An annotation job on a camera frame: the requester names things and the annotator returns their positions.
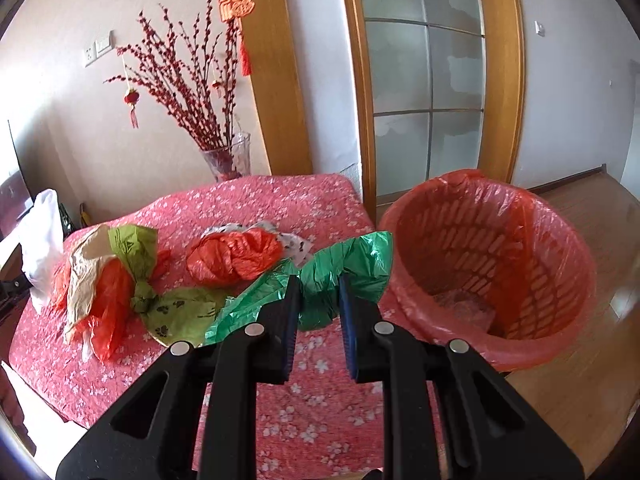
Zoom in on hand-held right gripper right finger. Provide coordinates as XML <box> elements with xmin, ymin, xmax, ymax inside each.
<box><xmin>339</xmin><ymin>272</ymin><xmax>586</xmax><ymax>480</ymax></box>

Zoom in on frosted glass sliding door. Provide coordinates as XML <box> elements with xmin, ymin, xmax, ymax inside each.
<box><xmin>360</xmin><ymin>0</ymin><xmax>486</xmax><ymax>198</ymax></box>

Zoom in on plastic lattice waste basket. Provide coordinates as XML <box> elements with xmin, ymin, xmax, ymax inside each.
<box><xmin>377</xmin><ymin>169</ymin><xmax>598</xmax><ymax>373</ymax></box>

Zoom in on green plastic bag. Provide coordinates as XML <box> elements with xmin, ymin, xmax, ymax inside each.
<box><xmin>205</xmin><ymin>231</ymin><xmax>396</xmax><ymax>346</ymax></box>

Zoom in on wooden wall pillar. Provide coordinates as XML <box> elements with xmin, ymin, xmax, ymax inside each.
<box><xmin>231</xmin><ymin>0</ymin><xmax>313</xmax><ymax>177</ymax></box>

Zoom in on orange plastic bag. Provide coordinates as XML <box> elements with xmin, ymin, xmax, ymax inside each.
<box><xmin>52</xmin><ymin>250</ymin><xmax>171</xmax><ymax>363</ymax></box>

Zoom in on black flat television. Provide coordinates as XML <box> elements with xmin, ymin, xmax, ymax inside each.
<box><xmin>0</xmin><ymin>119</ymin><xmax>38</xmax><ymax>241</ymax></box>

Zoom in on red paper tassel ornament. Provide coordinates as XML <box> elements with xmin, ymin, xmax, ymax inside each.
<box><xmin>217</xmin><ymin>0</ymin><xmax>256</xmax><ymax>77</ymax></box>

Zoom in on small red lantern ornament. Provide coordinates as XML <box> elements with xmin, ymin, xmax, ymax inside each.
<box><xmin>124</xmin><ymin>89</ymin><xmax>141</xmax><ymax>128</ymax></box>

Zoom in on red berry branches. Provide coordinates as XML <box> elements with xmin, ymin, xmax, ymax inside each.
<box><xmin>104</xmin><ymin>0</ymin><xmax>246</xmax><ymax>153</ymax></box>

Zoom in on red plastic bin liner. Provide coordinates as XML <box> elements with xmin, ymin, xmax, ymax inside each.
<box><xmin>377</xmin><ymin>169</ymin><xmax>598</xmax><ymax>373</ymax></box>

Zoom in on red floral tablecloth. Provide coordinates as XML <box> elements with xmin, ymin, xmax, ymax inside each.
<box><xmin>9</xmin><ymin>172</ymin><xmax>446</xmax><ymax>480</ymax></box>

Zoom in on red plastic bag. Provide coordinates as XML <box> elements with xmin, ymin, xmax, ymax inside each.
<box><xmin>186</xmin><ymin>227</ymin><xmax>284</xmax><ymax>289</ymax></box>

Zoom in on white printed plastic bag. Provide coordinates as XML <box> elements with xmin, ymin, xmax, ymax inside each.
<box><xmin>202</xmin><ymin>220</ymin><xmax>316</xmax><ymax>267</ymax></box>

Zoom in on wooden door frame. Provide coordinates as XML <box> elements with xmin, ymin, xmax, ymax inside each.
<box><xmin>337</xmin><ymin>0</ymin><xmax>526</xmax><ymax>221</ymax></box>

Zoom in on clear glass vase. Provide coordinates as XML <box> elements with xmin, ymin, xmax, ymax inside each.
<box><xmin>200</xmin><ymin>132</ymin><xmax>251</xmax><ymax>183</ymax></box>

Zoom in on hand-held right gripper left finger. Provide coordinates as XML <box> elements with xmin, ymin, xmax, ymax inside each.
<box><xmin>55</xmin><ymin>274</ymin><xmax>303</xmax><ymax>480</ymax></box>

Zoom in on crumpled clear plastic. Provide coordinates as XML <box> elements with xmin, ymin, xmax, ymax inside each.
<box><xmin>432</xmin><ymin>287</ymin><xmax>496</xmax><ymax>333</ymax></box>

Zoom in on light green paw-print bag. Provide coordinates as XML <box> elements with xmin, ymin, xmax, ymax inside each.
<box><xmin>107</xmin><ymin>225</ymin><xmax>228</xmax><ymax>348</ymax></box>

